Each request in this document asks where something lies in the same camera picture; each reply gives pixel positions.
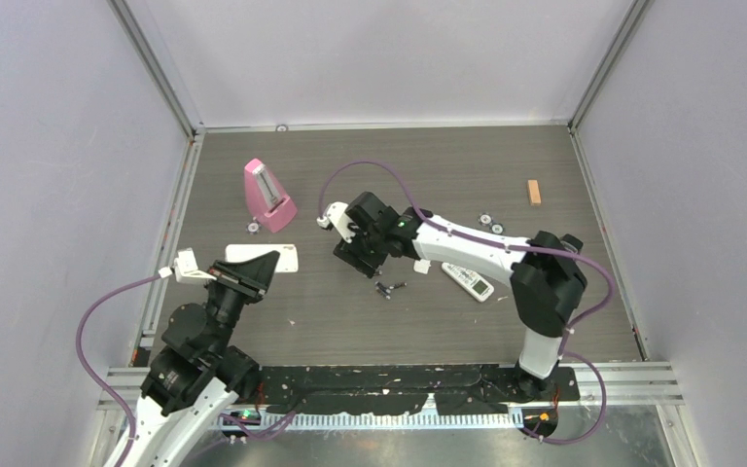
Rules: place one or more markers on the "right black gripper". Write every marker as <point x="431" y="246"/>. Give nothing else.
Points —
<point x="351" y="253"/>

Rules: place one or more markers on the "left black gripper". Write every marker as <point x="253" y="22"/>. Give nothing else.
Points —
<point x="251" y="278"/>

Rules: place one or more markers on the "large white remote control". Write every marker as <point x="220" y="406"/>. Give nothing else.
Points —
<point x="288" y="261"/>

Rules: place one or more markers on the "white battery cover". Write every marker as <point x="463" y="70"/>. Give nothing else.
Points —
<point x="421" y="266"/>

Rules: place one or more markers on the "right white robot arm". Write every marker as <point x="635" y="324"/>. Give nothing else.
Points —
<point x="542" y="271"/>

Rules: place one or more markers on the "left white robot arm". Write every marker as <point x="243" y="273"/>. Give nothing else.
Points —
<point x="198" y="373"/>

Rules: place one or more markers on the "small white remote control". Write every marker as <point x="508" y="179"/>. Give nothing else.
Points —
<point x="471" y="282"/>

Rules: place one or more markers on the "blue white poker chip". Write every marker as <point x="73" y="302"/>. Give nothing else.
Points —
<point x="485" y="219"/>
<point x="253" y="227"/>
<point x="497" y="228"/>

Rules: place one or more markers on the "pink metronome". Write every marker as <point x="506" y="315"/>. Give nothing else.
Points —
<point x="266" y="199"/>

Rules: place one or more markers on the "small wooden block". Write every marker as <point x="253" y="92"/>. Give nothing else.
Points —
<point x="534" y="192"/>

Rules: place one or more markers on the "black metronome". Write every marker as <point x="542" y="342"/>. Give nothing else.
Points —
<point x="571" y="243"/>

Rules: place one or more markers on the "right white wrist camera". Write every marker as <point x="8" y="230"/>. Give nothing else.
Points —
<point x="334" y="217"/>

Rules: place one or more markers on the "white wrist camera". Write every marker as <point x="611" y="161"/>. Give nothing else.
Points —
<point x="334" y="217"/>
<point x="184" y="269"/>

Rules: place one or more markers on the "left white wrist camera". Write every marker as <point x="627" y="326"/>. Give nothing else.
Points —
<point x="184" y="269"/>

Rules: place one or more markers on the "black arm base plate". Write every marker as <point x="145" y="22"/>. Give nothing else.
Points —
<point x="402" y="389"/>

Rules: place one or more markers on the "white slotted cable duct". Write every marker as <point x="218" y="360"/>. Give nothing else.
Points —
<point x="423" y="420"/>

